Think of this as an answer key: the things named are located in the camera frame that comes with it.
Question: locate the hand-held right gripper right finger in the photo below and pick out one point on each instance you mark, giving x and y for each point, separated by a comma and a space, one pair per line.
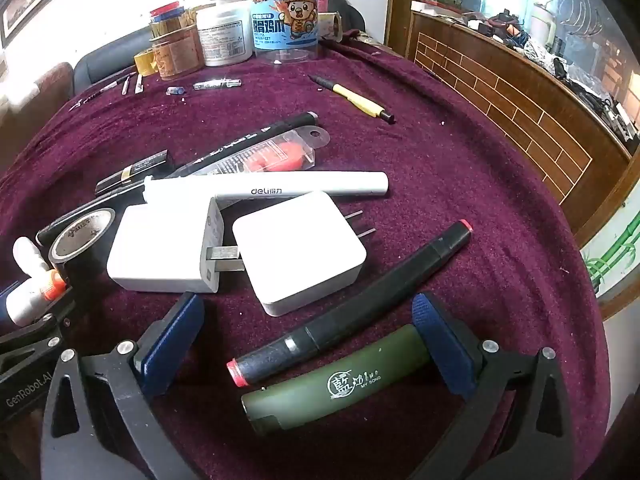
445, 345

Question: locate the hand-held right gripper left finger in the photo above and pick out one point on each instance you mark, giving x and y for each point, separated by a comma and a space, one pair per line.
170, 330

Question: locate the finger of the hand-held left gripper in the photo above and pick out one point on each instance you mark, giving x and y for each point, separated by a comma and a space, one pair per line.
37, 334
3, 305

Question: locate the white glue bottle orange cap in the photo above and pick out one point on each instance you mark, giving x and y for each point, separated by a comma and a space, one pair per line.
22, 300

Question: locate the white charger with port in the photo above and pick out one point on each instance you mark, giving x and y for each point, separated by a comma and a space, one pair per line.
160, 250

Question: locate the black marker red ends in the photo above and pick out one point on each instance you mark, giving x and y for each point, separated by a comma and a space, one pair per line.
350, 315

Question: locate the black tape roll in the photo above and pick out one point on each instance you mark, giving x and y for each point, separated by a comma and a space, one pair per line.
82, 240

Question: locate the dark green lighter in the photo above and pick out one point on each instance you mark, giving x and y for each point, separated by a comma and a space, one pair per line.
340, 380

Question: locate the white charger with prongs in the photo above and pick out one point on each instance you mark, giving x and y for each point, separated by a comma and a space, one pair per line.
300, 255

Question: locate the black and gold lipstick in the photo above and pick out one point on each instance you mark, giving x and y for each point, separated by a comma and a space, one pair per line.
137, 167

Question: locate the white pen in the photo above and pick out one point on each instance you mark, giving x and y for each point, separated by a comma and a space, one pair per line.
280, 190

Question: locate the long black marker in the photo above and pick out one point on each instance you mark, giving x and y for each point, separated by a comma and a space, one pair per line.
250, 142

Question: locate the clear package red item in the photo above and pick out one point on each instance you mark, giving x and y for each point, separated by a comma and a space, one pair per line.
280, 155

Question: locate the maroon tablecloth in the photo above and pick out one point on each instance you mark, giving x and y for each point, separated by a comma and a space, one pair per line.
450, 185

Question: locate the brown armchair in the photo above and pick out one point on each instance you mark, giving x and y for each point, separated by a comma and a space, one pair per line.
47, 85

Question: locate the small blue tube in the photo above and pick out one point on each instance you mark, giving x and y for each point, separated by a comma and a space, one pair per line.
175, 91

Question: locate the clear pencil lead tube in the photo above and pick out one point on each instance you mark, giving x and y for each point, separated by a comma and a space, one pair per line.
217, 83

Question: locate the wooden cabinet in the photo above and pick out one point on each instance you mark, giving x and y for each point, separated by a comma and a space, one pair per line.
500, 90

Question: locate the yellow mechanical pencil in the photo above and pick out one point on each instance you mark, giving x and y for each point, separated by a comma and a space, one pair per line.
355, 97

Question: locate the yellow tape roll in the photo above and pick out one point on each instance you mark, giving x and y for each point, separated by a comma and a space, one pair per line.
145, 62

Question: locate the black leather sofa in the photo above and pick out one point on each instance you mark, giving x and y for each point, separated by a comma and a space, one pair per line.
110, 55

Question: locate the brown jar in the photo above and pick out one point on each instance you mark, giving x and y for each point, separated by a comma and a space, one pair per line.
175, 50

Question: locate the white plastic jar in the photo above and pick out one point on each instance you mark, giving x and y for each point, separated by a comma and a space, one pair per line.
222, 35

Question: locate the clear jar blue label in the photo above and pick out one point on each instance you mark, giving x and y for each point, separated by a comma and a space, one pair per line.
285, 10

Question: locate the beige tape roll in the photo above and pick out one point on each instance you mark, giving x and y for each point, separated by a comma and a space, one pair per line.
330, 25

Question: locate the wooden door frame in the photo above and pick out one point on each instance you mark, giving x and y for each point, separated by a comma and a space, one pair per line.
397, 5

